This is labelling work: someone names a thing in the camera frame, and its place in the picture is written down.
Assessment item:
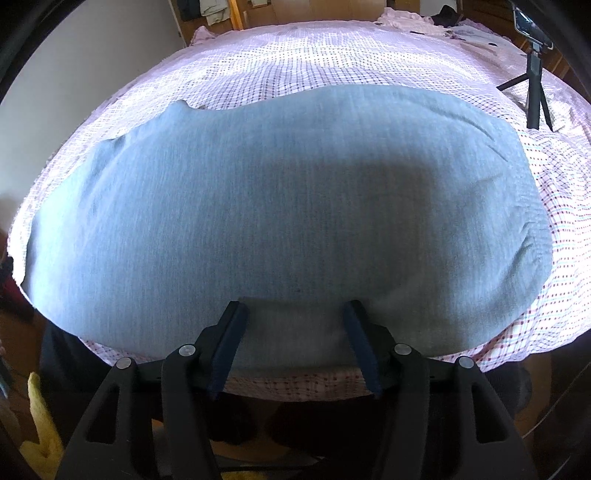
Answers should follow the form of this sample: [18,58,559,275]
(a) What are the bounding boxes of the black tripod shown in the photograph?
[496,46,555,131]

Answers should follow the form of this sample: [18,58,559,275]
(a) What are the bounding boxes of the light blue pants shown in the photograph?
[21,84,553,370]

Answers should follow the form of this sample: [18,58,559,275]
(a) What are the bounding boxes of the dark cloth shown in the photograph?
[431,4,461,28]

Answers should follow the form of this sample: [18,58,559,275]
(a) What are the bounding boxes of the smartphone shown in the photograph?
[513,7,554,52]

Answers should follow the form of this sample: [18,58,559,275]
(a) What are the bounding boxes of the wooden wardrobe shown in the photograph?
[228,0,387,29]

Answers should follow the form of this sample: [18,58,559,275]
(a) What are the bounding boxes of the yellow cloth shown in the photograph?
[21,371,65,462]

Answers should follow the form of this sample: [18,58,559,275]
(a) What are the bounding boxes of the dark wooden headboard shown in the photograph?
[462,0,578,88]

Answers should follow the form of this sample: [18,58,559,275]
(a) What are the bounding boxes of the checked bed sheet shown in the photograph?
[7,18,591,402]

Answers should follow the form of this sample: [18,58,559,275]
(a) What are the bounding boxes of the pale printed pillow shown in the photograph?
[443,23,513,52]

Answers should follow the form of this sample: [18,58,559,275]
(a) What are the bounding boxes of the hanging beige garment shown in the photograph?
[198,0,230,25]

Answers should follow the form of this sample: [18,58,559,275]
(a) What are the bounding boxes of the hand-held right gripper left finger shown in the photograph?
[55,300,250,480]

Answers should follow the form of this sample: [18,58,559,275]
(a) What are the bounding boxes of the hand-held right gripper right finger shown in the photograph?
[342,299,539,480]

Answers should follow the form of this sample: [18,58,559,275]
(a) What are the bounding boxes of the pink crumpled cloth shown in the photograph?
[379,7,444,34]

